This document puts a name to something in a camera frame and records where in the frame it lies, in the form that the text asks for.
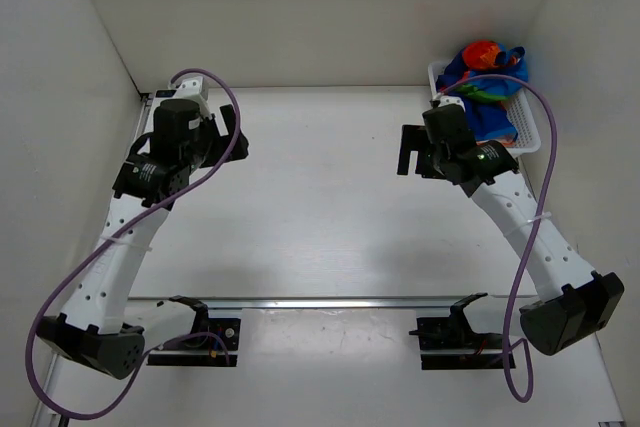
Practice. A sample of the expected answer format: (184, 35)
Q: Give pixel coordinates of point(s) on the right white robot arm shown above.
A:
(574, 300)

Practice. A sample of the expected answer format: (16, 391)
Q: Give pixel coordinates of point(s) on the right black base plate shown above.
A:
(449, 343)

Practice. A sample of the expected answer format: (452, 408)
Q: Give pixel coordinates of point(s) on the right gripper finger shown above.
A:
(410, 158)
(414, 136)

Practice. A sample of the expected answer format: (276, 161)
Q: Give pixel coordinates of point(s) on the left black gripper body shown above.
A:
(206, 151)

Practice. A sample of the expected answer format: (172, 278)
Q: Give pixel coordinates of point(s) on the rainbow striped shorts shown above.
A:
(488, 74)

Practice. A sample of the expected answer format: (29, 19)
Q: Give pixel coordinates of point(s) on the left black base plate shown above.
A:
(212, 340)

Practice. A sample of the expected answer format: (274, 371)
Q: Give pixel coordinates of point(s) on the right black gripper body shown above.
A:
(436, 157)

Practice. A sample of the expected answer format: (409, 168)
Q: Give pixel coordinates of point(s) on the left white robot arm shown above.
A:
(92, 328)

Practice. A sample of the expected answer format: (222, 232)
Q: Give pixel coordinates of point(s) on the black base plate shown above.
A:
(449, 343)
(212, 340)

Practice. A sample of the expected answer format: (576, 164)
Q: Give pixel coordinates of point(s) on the white plastic basket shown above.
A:
(517, 110)

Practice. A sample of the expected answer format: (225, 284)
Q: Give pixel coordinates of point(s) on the aluminium rail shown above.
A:
(327, 303)

